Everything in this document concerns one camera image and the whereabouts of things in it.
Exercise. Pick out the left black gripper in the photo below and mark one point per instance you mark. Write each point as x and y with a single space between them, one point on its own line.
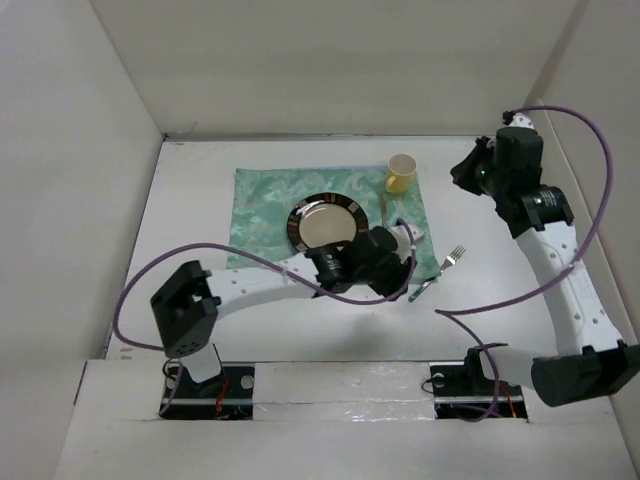
395 281

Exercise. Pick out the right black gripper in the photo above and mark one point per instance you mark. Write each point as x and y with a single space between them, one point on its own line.
461 172

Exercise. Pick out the knife with green handle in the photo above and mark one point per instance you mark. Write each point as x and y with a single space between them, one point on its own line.
384 211

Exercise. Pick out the dark rimmed dinner plate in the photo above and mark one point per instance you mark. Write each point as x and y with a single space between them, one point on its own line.
323 219

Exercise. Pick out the yellow mug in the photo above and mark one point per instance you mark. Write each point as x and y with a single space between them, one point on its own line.
401 172

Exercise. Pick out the green patterned cloth placemat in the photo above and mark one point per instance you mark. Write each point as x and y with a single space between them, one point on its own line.
263 200

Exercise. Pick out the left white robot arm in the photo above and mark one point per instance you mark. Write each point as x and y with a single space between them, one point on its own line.
187 306

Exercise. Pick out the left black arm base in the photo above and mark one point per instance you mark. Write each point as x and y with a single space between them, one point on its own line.
228 397

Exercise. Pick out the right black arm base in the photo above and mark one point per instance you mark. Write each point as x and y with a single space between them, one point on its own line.
461 391

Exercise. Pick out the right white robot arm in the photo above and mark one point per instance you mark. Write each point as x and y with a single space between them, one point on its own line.
592 359

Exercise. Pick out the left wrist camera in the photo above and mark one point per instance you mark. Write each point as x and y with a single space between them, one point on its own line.
407 238

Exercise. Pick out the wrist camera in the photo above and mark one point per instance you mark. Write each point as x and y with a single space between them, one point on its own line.
407 238
515 119

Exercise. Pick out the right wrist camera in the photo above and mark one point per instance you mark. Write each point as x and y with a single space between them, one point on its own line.
515 119

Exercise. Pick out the silver fork green handle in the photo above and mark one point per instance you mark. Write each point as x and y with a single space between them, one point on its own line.
448 262

